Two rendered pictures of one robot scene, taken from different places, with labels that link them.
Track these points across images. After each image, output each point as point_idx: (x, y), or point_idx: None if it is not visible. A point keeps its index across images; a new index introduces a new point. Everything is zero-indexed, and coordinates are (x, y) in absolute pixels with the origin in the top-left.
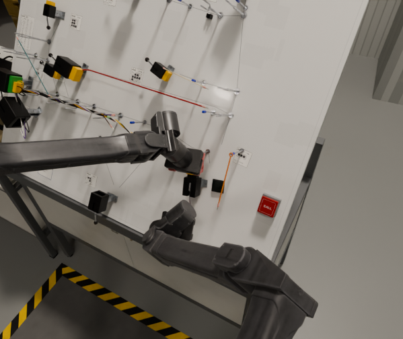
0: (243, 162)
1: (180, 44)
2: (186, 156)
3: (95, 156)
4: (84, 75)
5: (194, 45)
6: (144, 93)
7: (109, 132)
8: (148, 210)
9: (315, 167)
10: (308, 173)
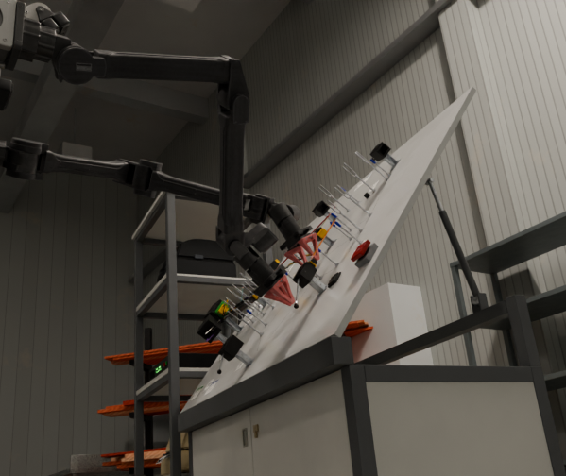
0: None
1: (346, 224)
2: (290, 218)
3: (214, 189)
4: None
5: (353, 217)
6: None
7: (274, 315)
8: (272, 348)
9: (524, 340)
10: (523, 359)
